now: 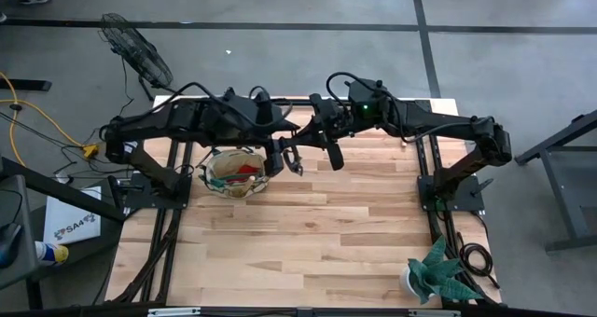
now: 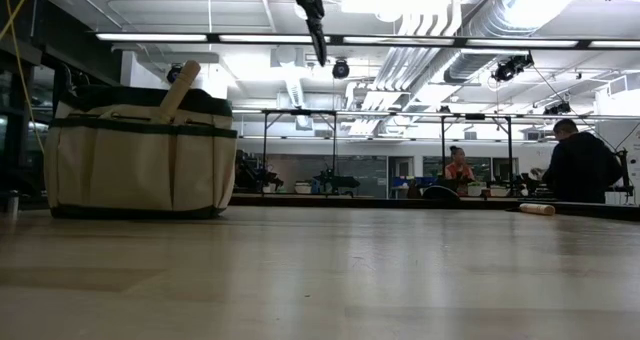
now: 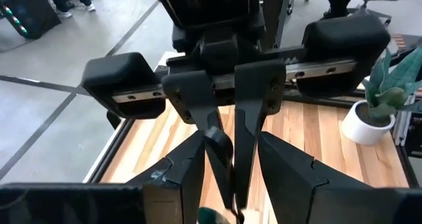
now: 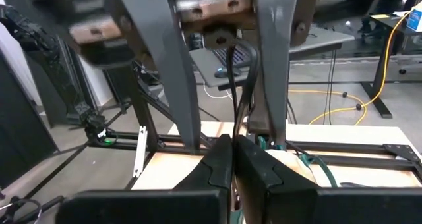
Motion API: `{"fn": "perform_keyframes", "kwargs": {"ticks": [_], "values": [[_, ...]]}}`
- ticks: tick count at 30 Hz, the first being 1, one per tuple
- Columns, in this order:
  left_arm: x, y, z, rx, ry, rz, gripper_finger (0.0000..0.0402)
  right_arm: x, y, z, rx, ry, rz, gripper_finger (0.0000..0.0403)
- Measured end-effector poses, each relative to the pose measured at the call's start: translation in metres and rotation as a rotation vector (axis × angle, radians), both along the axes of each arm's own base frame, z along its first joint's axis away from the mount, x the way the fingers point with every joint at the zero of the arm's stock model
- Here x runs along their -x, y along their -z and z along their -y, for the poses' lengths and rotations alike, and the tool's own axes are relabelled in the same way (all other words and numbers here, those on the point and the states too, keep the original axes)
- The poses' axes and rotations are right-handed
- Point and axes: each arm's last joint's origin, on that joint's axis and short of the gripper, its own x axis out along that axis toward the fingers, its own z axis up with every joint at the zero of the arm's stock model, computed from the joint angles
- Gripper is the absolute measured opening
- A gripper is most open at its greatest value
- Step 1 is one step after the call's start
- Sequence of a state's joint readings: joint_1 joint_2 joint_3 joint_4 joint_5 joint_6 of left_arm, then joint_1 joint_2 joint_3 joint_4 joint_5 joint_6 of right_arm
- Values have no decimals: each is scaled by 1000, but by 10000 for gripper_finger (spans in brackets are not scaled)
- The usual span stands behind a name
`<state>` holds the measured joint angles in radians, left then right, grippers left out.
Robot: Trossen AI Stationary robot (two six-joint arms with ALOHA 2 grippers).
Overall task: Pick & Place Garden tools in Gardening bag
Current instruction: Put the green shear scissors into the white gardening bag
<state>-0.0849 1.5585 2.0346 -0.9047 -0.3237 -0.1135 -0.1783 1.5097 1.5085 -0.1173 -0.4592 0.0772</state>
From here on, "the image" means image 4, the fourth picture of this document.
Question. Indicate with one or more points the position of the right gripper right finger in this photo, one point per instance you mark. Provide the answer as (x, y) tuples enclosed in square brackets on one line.
[(263, 191)]

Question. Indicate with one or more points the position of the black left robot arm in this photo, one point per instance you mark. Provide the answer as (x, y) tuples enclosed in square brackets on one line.
[(171, 69)]

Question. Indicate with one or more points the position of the white plastic bracket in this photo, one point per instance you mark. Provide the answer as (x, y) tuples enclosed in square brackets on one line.
[(140, 151)]

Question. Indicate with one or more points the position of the black computer mouse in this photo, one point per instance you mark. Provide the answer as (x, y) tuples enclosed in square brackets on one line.
[(221, 73)]

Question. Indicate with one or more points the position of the gray keyboard tray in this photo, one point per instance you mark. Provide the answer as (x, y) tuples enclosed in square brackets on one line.
[(313, 39)]

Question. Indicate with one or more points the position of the black monitor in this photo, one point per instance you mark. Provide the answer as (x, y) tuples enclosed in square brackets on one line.
[(19, 125)]

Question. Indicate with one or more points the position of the black keyboard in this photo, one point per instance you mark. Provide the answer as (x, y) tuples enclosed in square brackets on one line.
[(244, 54)]

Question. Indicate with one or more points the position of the cream canvas green-trimmed garden bag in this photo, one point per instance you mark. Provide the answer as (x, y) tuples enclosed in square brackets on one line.
[(290, 164)]

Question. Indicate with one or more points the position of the black background robot arm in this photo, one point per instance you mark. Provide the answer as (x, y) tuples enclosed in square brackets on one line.
[(49, 59)]

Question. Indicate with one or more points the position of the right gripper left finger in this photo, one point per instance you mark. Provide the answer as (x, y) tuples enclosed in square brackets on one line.
[(211, 184)]

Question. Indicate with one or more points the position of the blue and white box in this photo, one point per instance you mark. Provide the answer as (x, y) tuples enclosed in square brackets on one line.
[(415, 19)]

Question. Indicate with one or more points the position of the black office desk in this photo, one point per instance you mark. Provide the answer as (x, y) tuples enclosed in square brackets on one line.
[(380, 72)]

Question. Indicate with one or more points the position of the black aluminium table frame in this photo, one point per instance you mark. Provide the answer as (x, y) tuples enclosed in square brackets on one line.
[(346, 148)]

